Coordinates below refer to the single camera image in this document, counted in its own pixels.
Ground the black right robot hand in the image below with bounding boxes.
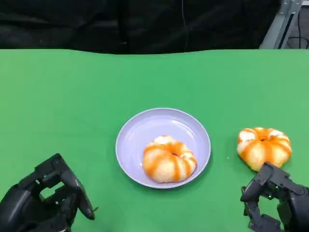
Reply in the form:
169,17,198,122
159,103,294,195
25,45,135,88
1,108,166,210
240,161,309,232

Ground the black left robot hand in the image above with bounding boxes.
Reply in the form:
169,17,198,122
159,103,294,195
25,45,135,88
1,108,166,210
0,153,96,232

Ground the orange and white bread roll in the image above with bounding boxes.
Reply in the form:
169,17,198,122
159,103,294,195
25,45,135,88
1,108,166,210
237,127,292,173
142,135,197,183

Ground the lilac plate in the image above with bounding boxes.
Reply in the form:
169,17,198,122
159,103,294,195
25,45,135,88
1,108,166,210
115,107,211,189

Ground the black backdrop cloth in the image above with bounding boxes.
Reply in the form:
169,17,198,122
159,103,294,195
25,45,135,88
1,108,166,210
0,0,282,55

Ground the grey aluminium frame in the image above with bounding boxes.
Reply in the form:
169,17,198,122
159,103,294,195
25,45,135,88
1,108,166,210
259,0,309,50

